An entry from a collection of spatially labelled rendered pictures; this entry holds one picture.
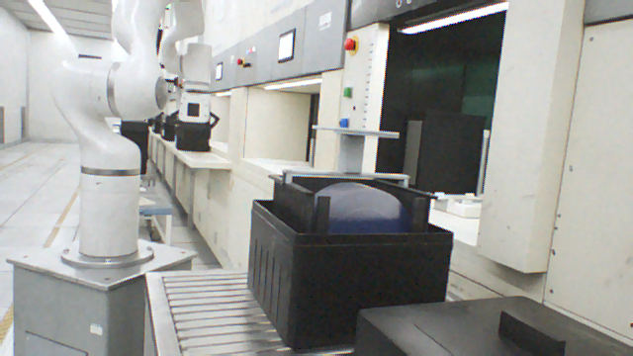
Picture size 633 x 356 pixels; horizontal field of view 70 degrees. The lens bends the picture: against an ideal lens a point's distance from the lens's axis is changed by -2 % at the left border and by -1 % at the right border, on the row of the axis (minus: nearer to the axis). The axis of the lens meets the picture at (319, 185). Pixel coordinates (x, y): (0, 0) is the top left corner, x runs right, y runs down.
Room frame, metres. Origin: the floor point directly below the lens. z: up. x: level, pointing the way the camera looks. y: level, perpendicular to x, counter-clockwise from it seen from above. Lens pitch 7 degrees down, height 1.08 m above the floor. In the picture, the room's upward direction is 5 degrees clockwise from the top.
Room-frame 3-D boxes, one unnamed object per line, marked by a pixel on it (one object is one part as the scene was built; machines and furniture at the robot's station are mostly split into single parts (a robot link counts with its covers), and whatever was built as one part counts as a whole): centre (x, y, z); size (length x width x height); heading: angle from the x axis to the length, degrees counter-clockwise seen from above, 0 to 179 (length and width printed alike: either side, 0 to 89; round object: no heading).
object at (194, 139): (3.71, 1.06, 0.93); 0.30 x 0.28 x 0.26; 21
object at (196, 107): (1.58, 0.44, 1.12); 0.10 x 0.07 x 0.11; 89
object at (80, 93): (0.98, 0.49, 1.07); 0.19 x 0.12 x 0.24; 89
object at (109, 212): (0.98, 0.45, 0.85); 0.19 x 0.19 x 0.18
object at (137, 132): (4.54, 1.87, 0.85); 0.30 x 0.28 x 0.26; 23
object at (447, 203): (1.38, -0.45, 0.89); 0.22 x 0.21 x 0.04; 114
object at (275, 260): (0.80, -0.05, 0.85); 0.28 x 0.28 x 0.17; 22
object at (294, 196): (0.80, -0.05, 0.93); 0.24 x 0.20 x 0.32; 112
